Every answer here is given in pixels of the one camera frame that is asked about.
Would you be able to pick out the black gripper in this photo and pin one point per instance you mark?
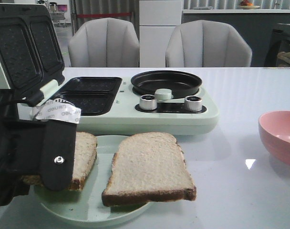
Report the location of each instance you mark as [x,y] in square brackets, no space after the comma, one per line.
[22,151]

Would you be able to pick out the bread slice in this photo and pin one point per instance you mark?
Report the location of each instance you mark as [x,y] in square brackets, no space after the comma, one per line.
[84,155]
[148,167]

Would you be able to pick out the breakfast maker hinged lid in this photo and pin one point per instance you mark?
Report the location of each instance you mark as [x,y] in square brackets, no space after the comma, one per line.
[30,55]

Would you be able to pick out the pink bowl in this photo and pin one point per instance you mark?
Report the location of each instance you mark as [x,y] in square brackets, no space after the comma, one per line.
[274,131]

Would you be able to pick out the mint green breakfast maker base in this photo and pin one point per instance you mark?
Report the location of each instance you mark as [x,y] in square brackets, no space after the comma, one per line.
[110,107]

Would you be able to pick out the left silver control knob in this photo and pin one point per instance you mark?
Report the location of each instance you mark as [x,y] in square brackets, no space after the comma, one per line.
[148,102]

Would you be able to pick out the silver control knob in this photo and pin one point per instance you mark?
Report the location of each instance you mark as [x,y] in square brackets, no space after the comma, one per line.
[193,103]
[148,102]

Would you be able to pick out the left grey upholstered chair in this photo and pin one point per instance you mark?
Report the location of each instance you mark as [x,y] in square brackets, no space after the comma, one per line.
[106,42]

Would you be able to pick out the grey upholstered chair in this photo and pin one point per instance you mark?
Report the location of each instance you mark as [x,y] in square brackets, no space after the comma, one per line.
[204,43]
[106,42]

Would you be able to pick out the mint green round plate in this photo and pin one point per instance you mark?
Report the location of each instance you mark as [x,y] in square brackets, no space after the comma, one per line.
[85,208]

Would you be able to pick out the black round frying pan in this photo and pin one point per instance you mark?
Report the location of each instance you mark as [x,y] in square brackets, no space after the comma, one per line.
[180,83]

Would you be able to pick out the right silver control knob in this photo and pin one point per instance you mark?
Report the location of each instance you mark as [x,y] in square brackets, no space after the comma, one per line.
[193,103]

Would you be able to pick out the white refrigerator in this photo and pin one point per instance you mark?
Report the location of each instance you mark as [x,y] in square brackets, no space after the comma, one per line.
[157,20]

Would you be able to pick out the right grey upholstered chair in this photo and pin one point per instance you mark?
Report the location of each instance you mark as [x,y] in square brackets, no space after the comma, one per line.
[204,43]

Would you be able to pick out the fruit plate on counter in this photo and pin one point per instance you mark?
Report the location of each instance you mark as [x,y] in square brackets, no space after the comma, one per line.
[247,5]

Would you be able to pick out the dark washing machine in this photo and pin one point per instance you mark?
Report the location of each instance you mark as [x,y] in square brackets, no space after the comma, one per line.
[279,42]

